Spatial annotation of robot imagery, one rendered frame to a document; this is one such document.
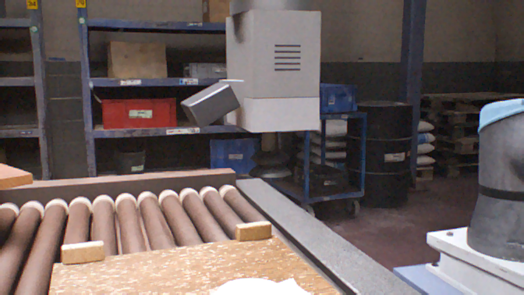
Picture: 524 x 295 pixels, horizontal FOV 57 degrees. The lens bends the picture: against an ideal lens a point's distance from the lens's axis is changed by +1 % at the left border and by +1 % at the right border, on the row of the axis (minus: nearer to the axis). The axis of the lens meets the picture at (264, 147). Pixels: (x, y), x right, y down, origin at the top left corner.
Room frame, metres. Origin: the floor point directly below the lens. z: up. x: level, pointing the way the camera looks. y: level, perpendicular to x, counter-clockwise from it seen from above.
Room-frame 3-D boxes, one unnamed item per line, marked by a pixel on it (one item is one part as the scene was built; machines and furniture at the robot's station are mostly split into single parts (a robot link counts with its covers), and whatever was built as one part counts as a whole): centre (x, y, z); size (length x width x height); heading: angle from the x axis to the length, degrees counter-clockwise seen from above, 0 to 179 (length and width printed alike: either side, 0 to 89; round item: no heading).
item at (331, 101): (3.92, -0.45, 0.96); 0.50 x 0.38 x 0.21; 33
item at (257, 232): (0.77, 0.02, 0.95); 0.06 x 0.02 x 0.03; 110
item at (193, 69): (4.78, 0.46, 1.16); 0.60 x 0.40 x 0.15; 111
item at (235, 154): (4.87, 0.33, 0.32); 0.50 x 0.41 x 0.37; 104
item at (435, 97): (5.65, -2.47, 0.44); 1.31 x 1.00 x 0.87; 108
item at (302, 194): (3.95, -0.40, 0.46); 0.79 x 0.62 x 0.91; 18
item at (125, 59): (4.61, 1.20, 1.26); 0.49 x 0.38 x 0.34; 114
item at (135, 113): (4.57, 1.19, 0.78); 0.66 x 0.45 x 0.28; 108
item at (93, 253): (0.68, 0.27, 0.95); 0.06 x 0.02 x 0.03; 110
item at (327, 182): (3.91, -0.47, 0.30); 0.40 x 0.30 x 0.14; 25
